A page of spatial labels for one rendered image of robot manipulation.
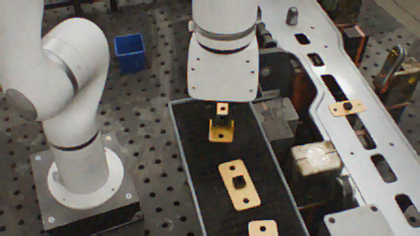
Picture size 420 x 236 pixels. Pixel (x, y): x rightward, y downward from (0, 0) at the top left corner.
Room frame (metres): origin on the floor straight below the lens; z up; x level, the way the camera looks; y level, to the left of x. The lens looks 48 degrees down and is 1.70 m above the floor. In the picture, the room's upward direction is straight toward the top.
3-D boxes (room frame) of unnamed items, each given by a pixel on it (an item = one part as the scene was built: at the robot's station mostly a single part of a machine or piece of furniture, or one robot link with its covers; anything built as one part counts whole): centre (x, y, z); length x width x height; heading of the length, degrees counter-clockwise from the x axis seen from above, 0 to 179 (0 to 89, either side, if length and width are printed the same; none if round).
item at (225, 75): (0.48, -0.02, 1.29); 0.10 x 0.07 x 0.11; 86
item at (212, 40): (0.48, -0.02, 1.36); 0.09 x 0.08 x 0.03; 86
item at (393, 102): (0.77, -0.46, 0.87); 0.12 x 0.09 x 0.35; 104
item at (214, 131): (0.48, -0.02, 1.17); 0.08 x 0.04 x 0.01; 176
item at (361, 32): (0.98, -0.40, 0.84); 0.11 x 0.08 x 0.29; 104
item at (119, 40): (1.17, 0.28, 0.74); 0.11 x 0.10 x 0.09; 14
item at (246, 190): (0.36, -0.04, 1.17); 0.08 x 0.04 x 0.01; 18
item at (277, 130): (0.53, -0.12, 0.90); 0.05 x 0.05 x 0.40; 14
